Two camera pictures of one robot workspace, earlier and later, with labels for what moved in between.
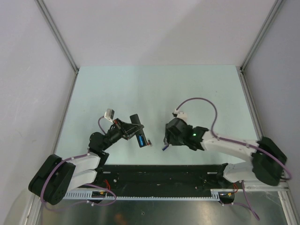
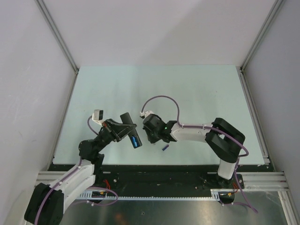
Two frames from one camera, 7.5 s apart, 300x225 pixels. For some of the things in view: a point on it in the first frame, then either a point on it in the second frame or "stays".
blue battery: x=140 y=138 to x=135 y=141
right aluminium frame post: x=276 y=7 stays
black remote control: x=134 y=119 to x=134 y=136
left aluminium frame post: x=58 y=35 stays
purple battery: x=165 y=148 stays
